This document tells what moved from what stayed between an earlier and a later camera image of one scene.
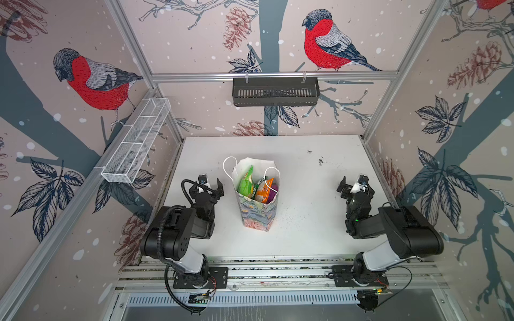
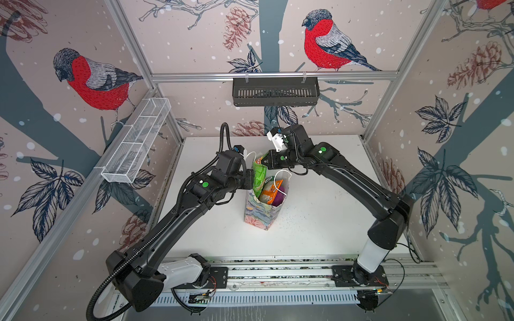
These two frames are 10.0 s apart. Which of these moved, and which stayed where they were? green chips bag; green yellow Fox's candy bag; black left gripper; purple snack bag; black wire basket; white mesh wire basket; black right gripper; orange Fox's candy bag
Moved: green yellow Fox's candy bag; green chips bag; black left gripper; purple snack bag; orange Fox's candy bag; black right gripper
Stayed: black wire basket; white mesh wire basket
